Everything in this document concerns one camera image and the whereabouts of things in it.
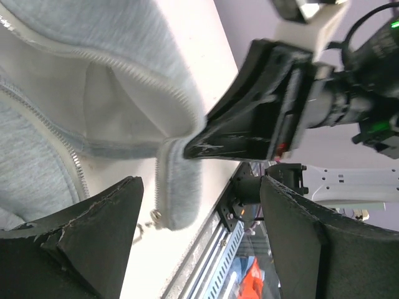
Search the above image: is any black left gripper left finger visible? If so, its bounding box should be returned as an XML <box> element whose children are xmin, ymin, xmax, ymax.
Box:
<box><xmin>1</xmin><ymin>176</ymin><xmax>144</xmax><ymax>298</ymax></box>

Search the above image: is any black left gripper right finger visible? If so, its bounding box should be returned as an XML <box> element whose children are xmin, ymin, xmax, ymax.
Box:
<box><xmin>260</xmin><ymin>176</ymin><xmax>398</xmax><ymax>298</ymax></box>

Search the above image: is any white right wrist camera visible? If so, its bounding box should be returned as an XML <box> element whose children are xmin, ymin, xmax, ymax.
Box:
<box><xmin>271</xmin><ymin>1</ymin><xmax>351</xmax><ymax>62</ymax></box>

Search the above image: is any grey slotted cable duct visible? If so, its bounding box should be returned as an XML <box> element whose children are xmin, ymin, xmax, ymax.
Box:
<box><xmin>185</xmin><ymin>222</ymin><xmax>246</xmax><ymax>299</ymax></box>

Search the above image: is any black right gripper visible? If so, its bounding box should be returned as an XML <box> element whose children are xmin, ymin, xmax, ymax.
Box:
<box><xmin>183</xmin><ymin>40</ymin><xmax>350</xmax><ymax>161</ymax></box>

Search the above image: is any grey zip-up jacket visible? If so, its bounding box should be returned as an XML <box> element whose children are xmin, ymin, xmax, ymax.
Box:
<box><xmin>1</xmin><ymin>1</ymin><xmax>205</xmax><ymax>230</ymax></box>

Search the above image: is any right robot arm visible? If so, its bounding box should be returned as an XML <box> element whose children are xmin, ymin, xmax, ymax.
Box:
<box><xmin>184</xmin><ymin>1</ymin><xmax>398</xmax><ymax>161</ymax></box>

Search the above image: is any aluminium front rail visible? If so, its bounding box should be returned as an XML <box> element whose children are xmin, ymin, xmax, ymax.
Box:
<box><xmin>160</xmin><ymin>211</ymin><xmax>228</xmax><ymax>299</ymax></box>

